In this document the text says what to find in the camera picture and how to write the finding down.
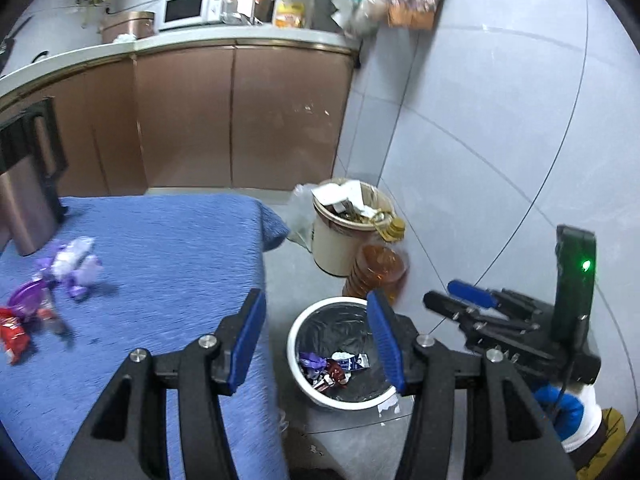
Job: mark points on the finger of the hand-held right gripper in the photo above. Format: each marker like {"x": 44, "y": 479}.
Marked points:
{"x": 442, "y": 305}
{"x": 470, "y": 291}

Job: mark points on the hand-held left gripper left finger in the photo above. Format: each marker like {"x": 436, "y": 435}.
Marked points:
{"x": 247, "y": 340}

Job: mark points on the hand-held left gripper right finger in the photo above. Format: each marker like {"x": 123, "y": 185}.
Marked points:
{"x": 385, "y": 340}

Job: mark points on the white trash bin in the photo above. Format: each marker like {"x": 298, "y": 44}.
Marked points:
{"x": 305, "y": 330}

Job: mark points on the purple white wrapper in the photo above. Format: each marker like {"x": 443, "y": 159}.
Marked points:
{"x": 72, "y": 262}

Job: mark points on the purple small bowl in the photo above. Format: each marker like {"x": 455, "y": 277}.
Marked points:
{"x": 27, "y": 297}

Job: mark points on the bright red wrapper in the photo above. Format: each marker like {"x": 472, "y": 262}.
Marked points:
{"x": 12, "y": 335}

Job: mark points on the person's right forearm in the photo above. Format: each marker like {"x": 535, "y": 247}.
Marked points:
{"x": 607, "y": 435}

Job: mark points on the person's right hand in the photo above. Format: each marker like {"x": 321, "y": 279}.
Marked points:
{"x": 570, "y": 410}

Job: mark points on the white blue wrapper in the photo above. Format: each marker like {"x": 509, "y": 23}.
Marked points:
{"x": 350, "y": 360}

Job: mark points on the red brown wrapper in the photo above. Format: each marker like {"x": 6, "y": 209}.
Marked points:
{"x": 334, "y": 374}

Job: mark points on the crumpled purple wrapper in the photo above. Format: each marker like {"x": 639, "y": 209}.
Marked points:
{"x": 311, "y": 362}

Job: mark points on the amber oil bottle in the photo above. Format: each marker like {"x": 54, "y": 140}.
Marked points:
{"x": 380, "y": 265}

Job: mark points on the beige waste bin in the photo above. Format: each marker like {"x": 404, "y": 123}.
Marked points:
{"x": 330, "y": 245}

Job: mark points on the blue towel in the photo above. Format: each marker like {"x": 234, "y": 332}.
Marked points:
{"x": 165, "y": 260}

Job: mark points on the clear plastic bag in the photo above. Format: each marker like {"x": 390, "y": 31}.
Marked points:
{"x": 300, "y": 210}

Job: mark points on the crumpled white paper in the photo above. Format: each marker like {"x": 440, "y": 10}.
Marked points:
{"x": 345, "y": 195}

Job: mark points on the brown electric kettle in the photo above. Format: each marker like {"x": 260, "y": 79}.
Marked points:
{"x": 25, "y": 200}

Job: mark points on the white plastic bags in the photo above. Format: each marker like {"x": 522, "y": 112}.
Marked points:
{"x": 362, "y": 12}

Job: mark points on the white cloth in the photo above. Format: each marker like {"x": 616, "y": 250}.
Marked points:
{"x": 124, "y": 39}

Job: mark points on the yellow detergent bottle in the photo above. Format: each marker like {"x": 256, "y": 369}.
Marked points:
{"x": 289, "y": 15}

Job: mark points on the white microwave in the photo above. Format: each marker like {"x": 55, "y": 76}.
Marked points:
{"x": 187, "y": 10}

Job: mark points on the brown rice cooker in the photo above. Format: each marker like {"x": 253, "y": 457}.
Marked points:
{"x": 127, "y": 22}

